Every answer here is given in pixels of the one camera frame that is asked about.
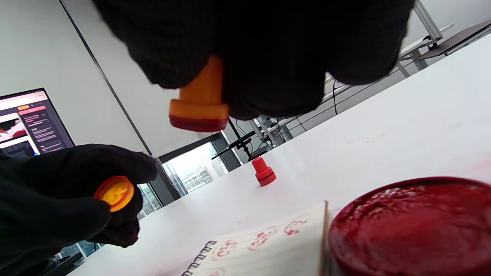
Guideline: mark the red reward stamp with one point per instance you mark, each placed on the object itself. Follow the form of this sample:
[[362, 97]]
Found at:
[[264, 174]]

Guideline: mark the black tripod stand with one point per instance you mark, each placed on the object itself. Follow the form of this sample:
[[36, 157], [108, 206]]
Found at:
[[234, 145]]

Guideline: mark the white spiral lined notebook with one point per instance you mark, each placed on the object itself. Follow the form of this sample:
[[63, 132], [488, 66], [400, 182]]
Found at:
[[276, 249]]

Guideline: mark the glass window dark frame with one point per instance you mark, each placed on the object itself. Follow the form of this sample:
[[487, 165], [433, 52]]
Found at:
[[191, 172]]

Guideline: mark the brown top side table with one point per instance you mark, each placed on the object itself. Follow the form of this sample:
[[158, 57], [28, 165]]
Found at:
[[456, 40]]

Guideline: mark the red ink pad tin base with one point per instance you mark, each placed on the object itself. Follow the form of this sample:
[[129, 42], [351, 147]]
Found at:
[[414, 230]]

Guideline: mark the person's right hand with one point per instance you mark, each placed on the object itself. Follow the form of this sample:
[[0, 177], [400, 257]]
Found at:
[[268, 46]]

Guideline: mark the person's left hand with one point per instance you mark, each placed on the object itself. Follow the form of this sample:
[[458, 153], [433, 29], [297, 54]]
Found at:
[[57, 199]]

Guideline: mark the orange stamp cap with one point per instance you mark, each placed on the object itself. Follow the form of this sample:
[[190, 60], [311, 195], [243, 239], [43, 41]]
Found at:
[[115, 193]]

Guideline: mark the orange reward stamp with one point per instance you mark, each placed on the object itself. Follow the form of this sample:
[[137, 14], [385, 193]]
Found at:
[[199, 107]]

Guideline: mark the tall aluminium pole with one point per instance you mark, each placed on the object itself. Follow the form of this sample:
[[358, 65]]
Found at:
[[427, 19]]

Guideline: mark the aluminium profile leg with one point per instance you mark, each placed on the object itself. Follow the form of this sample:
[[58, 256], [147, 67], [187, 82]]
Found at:
[[268, 132]]

